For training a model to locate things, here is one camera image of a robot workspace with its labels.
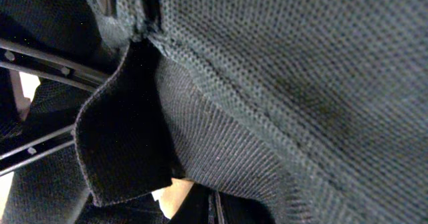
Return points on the black t-shirt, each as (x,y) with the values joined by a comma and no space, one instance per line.
(214,111)

